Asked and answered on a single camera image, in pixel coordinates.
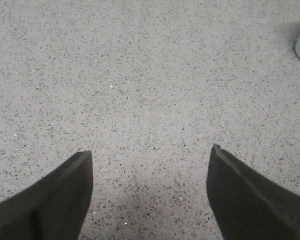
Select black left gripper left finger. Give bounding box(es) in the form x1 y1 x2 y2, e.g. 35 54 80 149
0 151 93 240

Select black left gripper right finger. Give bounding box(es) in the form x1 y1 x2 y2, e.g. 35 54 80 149
206 144 300 240

